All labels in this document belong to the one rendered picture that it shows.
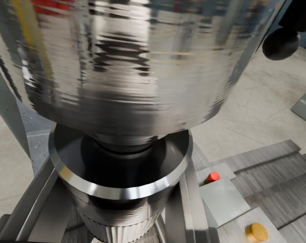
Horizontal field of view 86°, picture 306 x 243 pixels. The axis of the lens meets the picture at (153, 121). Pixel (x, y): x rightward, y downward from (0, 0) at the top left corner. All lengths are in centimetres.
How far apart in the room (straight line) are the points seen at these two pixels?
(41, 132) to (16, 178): 116
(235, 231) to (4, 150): 175
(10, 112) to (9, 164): 120
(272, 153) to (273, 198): 16
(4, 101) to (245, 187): 63
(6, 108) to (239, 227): 55
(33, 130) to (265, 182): 60
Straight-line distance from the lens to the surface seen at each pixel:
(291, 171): 63
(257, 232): 31
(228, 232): 31
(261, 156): 60
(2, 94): 53
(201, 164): 39
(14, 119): 57
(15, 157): 176
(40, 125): 49
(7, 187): 163
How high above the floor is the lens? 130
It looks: 44 degrees down
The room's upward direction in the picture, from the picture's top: 12 degrees clockwise
